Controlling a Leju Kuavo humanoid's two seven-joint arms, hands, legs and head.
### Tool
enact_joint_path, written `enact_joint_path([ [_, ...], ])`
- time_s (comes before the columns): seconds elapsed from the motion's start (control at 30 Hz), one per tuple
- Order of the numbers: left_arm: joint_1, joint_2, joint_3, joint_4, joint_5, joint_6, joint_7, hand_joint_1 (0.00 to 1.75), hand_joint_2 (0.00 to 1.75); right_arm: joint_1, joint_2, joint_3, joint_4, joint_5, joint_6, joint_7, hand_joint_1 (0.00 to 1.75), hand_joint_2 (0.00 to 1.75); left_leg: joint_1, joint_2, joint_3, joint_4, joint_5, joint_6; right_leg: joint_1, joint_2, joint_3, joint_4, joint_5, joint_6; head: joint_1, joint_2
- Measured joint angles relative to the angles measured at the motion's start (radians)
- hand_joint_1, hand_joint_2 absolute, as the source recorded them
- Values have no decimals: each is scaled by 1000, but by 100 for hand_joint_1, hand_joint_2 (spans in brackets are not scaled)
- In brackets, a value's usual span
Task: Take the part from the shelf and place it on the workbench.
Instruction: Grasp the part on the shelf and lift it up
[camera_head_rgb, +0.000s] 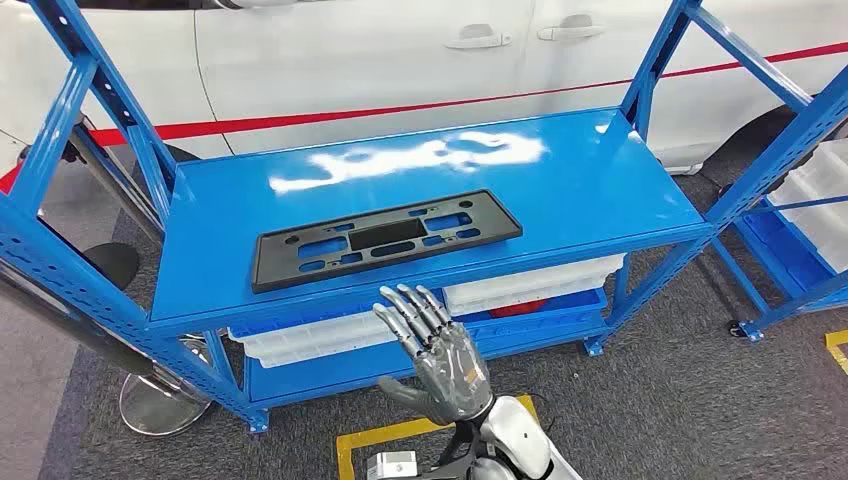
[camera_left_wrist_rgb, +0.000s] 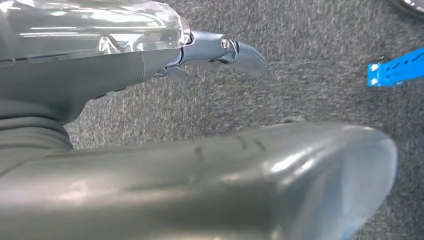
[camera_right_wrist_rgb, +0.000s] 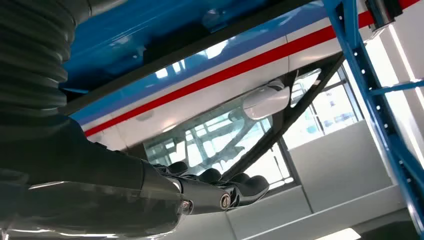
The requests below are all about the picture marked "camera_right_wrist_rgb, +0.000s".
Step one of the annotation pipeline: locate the white car side mirror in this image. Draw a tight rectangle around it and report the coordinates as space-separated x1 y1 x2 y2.
242 84 292 121

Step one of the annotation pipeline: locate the blue metal shelf rack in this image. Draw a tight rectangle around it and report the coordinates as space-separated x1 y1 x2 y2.
59 0 424 237

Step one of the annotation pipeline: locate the red barrier belt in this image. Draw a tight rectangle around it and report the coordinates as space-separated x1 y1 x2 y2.
84 0 422 138

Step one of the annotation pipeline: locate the chrome stanchion post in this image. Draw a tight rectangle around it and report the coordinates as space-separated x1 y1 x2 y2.
364 0 404 34

